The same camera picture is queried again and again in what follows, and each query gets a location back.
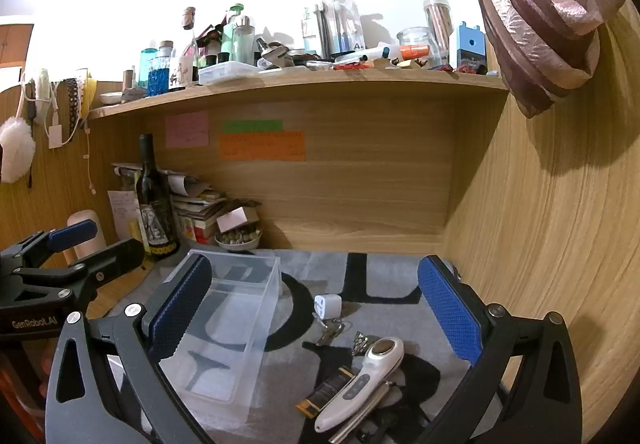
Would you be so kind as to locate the white bowl of beads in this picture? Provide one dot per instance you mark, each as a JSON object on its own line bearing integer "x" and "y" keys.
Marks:
{"x": 239, "y": 240}

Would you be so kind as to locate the stack of books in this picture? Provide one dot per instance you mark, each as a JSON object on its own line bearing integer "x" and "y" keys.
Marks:
{"x": 200, "y": 211}

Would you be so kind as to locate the black clip tool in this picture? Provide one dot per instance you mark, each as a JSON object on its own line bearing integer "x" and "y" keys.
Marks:
{"x": 395, "y": 419}

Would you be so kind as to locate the pale pink tumbler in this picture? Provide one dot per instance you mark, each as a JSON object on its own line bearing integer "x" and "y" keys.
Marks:
{"x": 90, "y": 249}

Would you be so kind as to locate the green translucent bottle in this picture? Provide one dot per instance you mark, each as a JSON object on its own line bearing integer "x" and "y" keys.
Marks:
{"x": 237, "y": 37}

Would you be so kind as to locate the brown and pink hat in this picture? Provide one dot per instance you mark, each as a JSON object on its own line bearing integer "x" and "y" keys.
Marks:
{"x": 540, "y": 24}

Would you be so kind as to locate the grey mat with black letters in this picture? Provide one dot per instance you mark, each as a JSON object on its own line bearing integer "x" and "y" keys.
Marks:
{"x": 322, "y": 269}

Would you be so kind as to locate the clear lidded plastic case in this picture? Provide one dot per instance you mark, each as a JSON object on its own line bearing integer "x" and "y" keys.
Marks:
{"x": 227, "y": 73}

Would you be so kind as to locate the pink sticky note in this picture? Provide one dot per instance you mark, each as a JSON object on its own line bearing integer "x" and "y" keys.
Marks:
{"x": 186, "y": 129}

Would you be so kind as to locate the white card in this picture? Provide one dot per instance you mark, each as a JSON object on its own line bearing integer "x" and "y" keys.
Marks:
{"x": 235, "y": 219}

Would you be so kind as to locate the patterned headband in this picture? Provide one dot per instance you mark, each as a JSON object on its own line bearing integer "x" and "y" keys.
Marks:
{"x": 72, "y": 104}

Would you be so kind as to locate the round glass jar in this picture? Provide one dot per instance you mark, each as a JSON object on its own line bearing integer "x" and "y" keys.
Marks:
{"x": 414, "y": 47}

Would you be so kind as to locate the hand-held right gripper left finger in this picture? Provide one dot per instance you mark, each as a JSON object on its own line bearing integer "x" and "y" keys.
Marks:
{"x": 180, "y": 311}

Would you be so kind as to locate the dark wine bottle elephant label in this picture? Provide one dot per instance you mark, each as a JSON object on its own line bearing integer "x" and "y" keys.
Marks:
{"x": 155, "y": 214}

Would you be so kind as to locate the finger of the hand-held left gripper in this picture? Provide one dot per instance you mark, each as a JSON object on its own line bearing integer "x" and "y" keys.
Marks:
{"x": 117, "y": 259}
{"x": 75, "y": 231}

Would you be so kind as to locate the metal watch band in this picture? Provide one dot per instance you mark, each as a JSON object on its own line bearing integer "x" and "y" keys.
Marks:
{"x": 360, "y": 344}

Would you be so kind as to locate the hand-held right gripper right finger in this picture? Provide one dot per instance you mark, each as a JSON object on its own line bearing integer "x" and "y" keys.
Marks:
{"x": 450, "y": 311}

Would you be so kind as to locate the wooden shelf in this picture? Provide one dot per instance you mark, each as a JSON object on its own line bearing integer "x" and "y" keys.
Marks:
{"x": 300, "y": 77}

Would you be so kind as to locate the blue glass bottle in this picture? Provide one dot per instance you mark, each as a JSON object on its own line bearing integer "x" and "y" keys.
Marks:
{"x": 159, "y": 74}

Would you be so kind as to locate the clear blister package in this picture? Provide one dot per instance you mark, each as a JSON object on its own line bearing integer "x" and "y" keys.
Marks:
{"x": 342, "y": 24}

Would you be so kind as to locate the green sticky note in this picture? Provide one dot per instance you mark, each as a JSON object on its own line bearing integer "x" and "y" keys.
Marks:
{"x": 252, "y": 126}

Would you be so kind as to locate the white charger plug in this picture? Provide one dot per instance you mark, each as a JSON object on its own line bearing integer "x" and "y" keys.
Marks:
{"x": 327, "y": 305}

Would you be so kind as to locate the orange sticky note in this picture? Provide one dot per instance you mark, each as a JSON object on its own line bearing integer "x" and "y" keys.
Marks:
{"x": 262, "y": 146}

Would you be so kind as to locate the bunch of keys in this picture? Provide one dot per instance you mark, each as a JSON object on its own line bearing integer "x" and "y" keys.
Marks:
{"x": 330, "y": 331}

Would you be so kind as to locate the rolled printed magazine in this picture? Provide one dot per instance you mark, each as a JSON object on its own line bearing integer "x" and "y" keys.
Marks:
{"x": 175, "y": 179}

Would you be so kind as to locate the white handwritten note paper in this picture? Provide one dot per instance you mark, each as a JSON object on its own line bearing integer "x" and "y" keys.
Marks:
{"x": 122, "y": 214}

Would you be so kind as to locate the white fluffy pompom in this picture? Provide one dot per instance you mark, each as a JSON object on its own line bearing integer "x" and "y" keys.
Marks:
{"x": 16, "y": 149}

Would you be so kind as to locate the clear plastic storage box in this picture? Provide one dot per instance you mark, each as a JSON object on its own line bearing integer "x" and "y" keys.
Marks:
{"x": 235, "y": 319}

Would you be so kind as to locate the white handheld massager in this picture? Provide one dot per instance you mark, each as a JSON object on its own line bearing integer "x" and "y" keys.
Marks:
{"x": 360, "y": 384}

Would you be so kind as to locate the blue and white box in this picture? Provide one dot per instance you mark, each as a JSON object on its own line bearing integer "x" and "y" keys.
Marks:
{"x": 467, "y": 49}

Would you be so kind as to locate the small white dish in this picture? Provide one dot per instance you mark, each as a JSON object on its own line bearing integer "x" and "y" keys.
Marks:
{"x": 110, "y": 98}

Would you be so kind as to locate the tall clear jar of sticks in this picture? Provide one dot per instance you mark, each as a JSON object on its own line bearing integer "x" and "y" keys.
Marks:
{"x": 438, "y": 29}

